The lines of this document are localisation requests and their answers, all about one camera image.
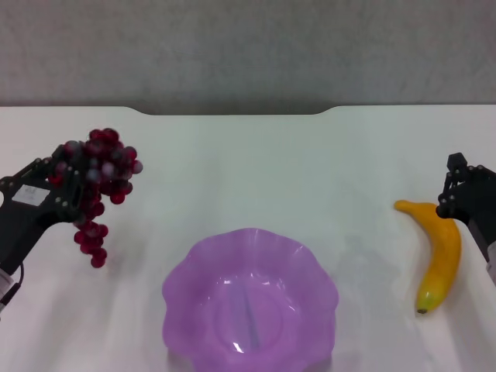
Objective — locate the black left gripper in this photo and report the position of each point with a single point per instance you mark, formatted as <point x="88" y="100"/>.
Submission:
<point x="23" y="224"/>

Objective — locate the red grape bunch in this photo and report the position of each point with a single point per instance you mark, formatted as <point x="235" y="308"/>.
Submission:
<point x="116" y="162"/>

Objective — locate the yellow banana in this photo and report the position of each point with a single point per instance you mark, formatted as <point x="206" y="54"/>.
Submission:
<point x="441" y="248"/>

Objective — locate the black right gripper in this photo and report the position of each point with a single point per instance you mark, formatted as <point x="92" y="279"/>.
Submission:
<point x="478" y="197"/>

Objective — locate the purple wavy plastic plate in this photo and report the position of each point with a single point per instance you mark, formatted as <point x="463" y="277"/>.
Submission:
<point x="248" y="294"/>

